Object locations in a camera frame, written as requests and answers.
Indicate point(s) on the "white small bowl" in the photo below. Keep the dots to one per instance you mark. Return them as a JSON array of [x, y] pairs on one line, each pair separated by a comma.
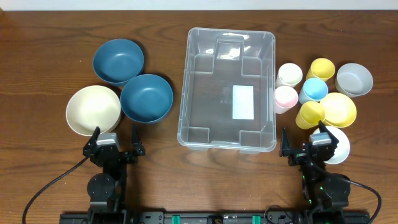
[[343, 147]]

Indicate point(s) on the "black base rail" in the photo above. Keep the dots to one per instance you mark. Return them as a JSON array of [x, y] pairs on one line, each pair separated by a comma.
[[270, 216]]

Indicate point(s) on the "white label in container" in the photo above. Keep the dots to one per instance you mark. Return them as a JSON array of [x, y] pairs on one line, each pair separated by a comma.
[[243, 102]]

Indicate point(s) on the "blue bowl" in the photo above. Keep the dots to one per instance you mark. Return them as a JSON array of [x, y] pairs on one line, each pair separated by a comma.
[[147, 98], [117, 61]]

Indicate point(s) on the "cream cup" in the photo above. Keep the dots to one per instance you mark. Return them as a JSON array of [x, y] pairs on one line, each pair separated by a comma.
[[289, 74]]

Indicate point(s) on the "clear plastic storage container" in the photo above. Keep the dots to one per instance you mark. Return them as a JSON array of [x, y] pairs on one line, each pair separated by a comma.
[[216, 60]]

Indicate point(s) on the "light blue cup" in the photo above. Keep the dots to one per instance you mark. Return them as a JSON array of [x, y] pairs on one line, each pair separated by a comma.
[[314, 89]]

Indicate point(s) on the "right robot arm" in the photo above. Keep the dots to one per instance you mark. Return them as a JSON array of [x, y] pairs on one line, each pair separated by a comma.
[[328, 193]]

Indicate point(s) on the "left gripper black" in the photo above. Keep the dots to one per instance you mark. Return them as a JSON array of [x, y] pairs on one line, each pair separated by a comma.
[[116, 155]]

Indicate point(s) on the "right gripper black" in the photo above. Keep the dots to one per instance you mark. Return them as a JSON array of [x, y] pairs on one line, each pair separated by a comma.
[[306, 156]]

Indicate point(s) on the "yellow small bowl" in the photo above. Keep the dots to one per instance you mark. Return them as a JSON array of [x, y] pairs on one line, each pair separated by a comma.
[[340, 110]]

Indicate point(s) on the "grey small bowl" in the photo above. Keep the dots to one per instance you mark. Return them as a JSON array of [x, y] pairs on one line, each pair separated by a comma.
[[353, 80]]

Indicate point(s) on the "pink cup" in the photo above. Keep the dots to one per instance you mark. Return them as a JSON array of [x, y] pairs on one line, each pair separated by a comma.
[[285, 98]]

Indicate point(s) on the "cream large bowl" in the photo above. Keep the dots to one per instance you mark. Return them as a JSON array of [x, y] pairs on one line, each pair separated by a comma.
[[91, 107]]

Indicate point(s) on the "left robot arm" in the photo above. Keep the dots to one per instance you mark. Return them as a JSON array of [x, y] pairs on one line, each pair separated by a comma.
[[107, 189]]

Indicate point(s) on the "yellow cup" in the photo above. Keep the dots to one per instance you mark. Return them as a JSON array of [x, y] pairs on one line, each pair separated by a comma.
[[321, 68], [310, 114]]

